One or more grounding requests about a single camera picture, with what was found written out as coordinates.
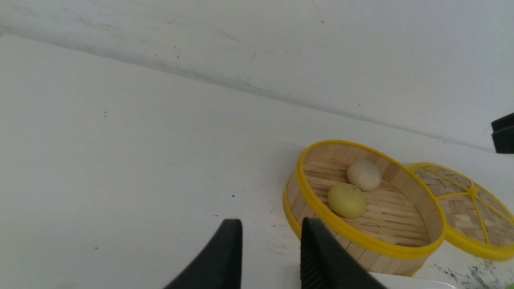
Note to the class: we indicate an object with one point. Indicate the white square plate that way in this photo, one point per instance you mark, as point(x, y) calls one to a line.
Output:
point(403, 282)

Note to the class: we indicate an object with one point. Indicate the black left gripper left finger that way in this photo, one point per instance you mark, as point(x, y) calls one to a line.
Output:
point(219, 264)

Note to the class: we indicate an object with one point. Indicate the bamboo steamer basket yellow rim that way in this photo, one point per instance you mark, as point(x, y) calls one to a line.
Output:
point(375, 208)

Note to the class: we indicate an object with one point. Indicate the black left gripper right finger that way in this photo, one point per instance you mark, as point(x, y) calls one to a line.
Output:
point(325, 264)

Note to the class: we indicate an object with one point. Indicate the yellow steamed bun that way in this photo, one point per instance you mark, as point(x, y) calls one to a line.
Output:
point(347, 200)

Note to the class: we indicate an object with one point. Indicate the bamboo steamer lid yellow rim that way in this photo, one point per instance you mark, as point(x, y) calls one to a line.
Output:
point(478, 222)

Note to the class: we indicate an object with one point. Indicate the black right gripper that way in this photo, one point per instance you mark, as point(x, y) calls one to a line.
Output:
point(503, 134)

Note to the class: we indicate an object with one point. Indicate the white steamed bun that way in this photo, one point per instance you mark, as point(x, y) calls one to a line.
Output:
point(364, 175)

